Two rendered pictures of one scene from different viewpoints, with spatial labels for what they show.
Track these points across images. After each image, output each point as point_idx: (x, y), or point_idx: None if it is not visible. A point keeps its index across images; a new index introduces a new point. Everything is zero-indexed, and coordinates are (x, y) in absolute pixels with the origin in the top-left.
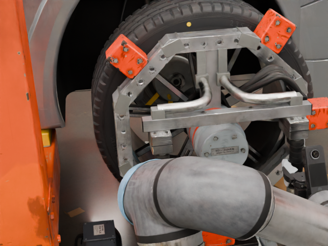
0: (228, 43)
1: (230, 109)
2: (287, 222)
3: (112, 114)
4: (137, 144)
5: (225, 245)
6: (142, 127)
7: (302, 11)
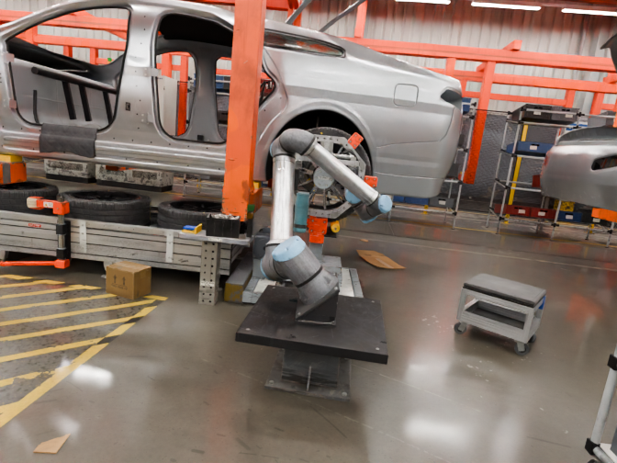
0: (334, 140)
1: None
2: (319, 152)
3: None
4: None
5: (321, 233)
6: None
7: (377, 149)
